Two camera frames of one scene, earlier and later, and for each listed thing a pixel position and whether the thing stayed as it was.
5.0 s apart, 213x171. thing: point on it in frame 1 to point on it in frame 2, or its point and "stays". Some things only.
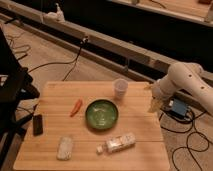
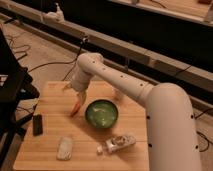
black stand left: [16, 87] stays
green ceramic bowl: [102, 114] stays
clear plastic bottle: [116, 143] stays
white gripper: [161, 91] to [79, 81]
